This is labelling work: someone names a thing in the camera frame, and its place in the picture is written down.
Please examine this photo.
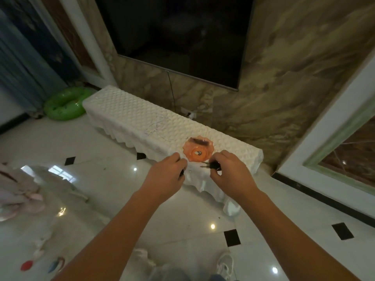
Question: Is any person's left hand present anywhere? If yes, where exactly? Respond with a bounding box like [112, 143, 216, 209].
[138, 152, 188, 204]

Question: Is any person's right hand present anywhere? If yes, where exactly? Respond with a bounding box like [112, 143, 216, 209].
[209, 150, 262, 203]

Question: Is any person's left forearm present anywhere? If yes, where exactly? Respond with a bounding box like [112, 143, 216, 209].
[52, 189, 165, 281]

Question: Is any person's right forearm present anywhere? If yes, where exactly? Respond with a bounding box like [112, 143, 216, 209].
[234, 191, 361, 281]

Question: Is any orange scalloped plastic dish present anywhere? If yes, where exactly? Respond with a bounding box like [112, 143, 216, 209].
[182, 137, 214, 162]

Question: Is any white cloth-covered cabinet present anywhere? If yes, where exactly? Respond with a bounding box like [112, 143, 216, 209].
[82, 85, 264, 217]

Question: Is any white sneaker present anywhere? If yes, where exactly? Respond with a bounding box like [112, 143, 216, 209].
[131, 248, 156, 269]
[216, 252, 235, 281]

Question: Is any black flat-screen television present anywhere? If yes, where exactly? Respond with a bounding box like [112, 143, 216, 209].
[93, 0, 256, 92]

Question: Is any blue and orange toy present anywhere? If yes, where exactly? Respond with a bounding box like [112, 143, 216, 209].
[48, 256, 66, 274]

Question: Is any round glass coffee table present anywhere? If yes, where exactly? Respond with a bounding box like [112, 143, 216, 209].
[0, 164, 109, 281]

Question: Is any small white toy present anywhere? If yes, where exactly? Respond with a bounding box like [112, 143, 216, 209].
[34, 239, 48, 259]

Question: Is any pink and white plush toy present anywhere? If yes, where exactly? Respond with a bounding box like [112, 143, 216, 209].
[0, 163, 45, 221]

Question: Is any blue-grey curtain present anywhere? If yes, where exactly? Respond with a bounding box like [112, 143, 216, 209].
[0, 8, 68, 115]

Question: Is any thin black television cable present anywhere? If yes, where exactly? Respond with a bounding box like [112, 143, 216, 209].
[166, 70, 177, 112]

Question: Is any green inflatable swim ring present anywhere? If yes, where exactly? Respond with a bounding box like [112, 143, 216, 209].
[44, 86, 96, 121]

